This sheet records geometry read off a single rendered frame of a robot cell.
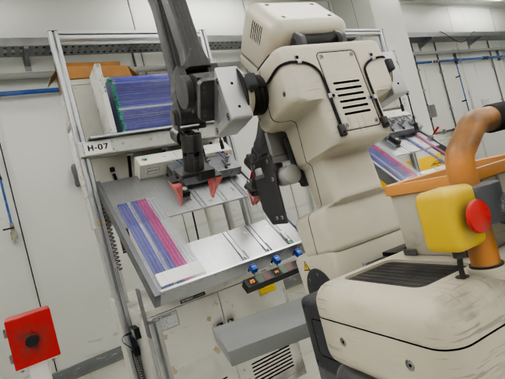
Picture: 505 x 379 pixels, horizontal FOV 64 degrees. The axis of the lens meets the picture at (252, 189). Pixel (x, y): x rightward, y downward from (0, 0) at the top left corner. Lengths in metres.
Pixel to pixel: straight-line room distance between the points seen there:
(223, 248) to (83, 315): 1.95
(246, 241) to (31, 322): 0.80
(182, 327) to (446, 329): 1.44
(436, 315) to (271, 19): 0.67
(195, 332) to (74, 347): 1.71
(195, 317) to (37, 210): 1.85
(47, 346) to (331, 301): 1.10
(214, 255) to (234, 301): 0.38
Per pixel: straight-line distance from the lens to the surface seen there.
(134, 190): 1.88
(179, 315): 1.79
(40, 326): 1.50
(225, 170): 1.95
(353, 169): 0.89
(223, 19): 4.33
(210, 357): 1.88
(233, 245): 1.62
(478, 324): 0.49
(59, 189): 3.36
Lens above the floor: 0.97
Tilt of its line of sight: 1 degrees up
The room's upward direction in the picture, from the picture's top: 15 degrees counter-clockwise
